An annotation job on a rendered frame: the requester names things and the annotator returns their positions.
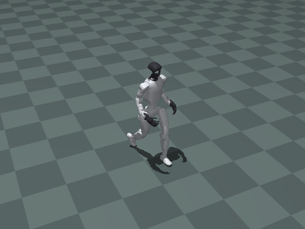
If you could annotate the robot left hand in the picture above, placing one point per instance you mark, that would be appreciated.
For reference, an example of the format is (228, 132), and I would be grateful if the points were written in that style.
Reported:
(173, 105)

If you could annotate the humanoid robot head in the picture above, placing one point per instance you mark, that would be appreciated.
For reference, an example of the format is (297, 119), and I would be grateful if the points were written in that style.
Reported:
(154, 66)

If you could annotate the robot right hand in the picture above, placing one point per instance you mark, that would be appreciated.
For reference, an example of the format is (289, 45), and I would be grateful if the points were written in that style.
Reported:
(150, 120)

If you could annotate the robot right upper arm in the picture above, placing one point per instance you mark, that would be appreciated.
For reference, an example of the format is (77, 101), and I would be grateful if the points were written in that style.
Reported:
(142, 88)

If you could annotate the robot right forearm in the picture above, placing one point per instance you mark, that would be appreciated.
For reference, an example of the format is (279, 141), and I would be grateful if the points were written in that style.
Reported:
(140, 108)

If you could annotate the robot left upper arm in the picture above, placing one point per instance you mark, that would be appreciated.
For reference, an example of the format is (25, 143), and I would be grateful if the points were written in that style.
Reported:
(164, 80)

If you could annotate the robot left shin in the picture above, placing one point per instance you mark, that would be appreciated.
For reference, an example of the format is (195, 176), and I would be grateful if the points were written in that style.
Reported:
(164, 145)

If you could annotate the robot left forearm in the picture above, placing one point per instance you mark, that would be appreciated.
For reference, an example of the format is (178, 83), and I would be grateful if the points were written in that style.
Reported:
(165, 98)

